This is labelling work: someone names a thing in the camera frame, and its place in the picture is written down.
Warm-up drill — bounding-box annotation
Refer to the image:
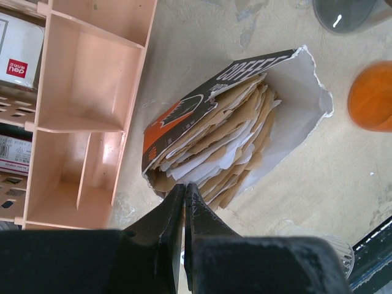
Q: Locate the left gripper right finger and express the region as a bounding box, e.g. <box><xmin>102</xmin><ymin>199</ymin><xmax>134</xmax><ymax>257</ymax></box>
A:
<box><xmin>184</xmin><ymin>183</ymin><xmax>350</xmax><ymax>293</ymax></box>

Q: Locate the white red small box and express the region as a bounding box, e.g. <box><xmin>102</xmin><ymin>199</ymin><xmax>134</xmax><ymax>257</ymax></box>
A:
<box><xmin>1</xmin><ymin>13</ymin><xmax>45</xmax><ymax>91</ymax></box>

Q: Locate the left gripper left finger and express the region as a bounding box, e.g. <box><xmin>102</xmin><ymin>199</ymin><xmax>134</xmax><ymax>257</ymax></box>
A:
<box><xmin>1</xmin><ymin>184</ymin><xmax>186</xmax><ymax>293</ymax></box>

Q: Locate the red white small carton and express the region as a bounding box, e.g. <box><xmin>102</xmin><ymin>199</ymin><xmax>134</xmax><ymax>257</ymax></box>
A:
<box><xmin>0</xmin><ymin>135</ymin><xmax>32</xmax><ymax>176</ymax></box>

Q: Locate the coffee filter box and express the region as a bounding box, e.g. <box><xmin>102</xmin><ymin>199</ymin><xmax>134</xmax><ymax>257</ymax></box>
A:
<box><xmin>141</xmin><ymin>45</ymin><xmax>334</xmax><ymax>209</ymax></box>

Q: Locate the peach plastic file organizer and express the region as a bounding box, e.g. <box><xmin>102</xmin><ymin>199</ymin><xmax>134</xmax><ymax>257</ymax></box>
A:
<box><xmin>1</xmin><ymin>1</ymin><xmax>157</xmax><ymax>229</ymax></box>

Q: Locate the clear glass dish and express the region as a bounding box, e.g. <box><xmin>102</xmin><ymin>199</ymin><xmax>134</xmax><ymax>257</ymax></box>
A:
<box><xmin>274</xmin><ymin>219</ymin><xmax>355</xmax><ymax>279</ymax></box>

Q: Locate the orange glass carafe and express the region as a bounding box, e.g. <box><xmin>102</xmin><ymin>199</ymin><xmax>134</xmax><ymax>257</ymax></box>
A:
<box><xmin>347</xmin><ymin>61</ymin><xmax>391</xmax><ymax>132</ymax></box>

